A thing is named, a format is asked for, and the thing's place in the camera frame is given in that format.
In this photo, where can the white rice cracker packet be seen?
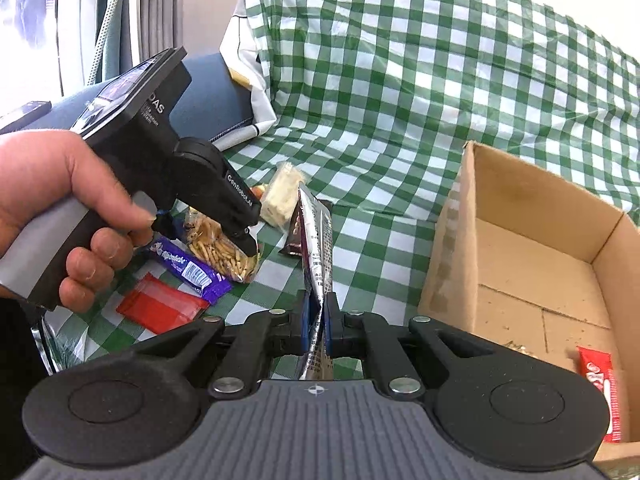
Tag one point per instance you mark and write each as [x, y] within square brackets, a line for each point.
[281, 195]

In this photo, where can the peanut snack packet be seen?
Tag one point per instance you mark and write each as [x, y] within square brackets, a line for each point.
[205, 239]

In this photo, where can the red snack packet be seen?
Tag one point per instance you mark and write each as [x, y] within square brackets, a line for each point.
[158, 307]

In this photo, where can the brown cardboard box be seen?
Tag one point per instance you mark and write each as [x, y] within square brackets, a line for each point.
[523, 256]

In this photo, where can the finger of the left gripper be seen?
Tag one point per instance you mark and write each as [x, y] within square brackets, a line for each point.
[242, 239]

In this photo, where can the person's left hand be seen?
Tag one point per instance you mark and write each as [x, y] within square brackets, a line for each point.
[39, 168]

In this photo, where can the green white checkered cloth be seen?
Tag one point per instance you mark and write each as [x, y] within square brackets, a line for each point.
[375, 100]

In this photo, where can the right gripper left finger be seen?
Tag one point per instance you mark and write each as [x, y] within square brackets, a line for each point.
[249, 348]

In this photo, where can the white patterned pillow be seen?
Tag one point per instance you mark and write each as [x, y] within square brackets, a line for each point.
[239, 51]

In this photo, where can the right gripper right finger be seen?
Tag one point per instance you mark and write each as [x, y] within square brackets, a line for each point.
[367, 337]

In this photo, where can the red KitKat bar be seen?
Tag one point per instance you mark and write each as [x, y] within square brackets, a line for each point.
[597, 367]

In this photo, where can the silver snack stick packet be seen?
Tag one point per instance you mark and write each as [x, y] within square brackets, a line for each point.
[316, 234]

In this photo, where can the purple chocolate bar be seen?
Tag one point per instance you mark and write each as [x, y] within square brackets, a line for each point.
[210, 284]

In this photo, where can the blue sofa cushion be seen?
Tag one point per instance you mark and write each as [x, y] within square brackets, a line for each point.
[214, 107]

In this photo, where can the dark brown chocolate bar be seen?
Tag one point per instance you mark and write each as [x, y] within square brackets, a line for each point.
[293, 245]

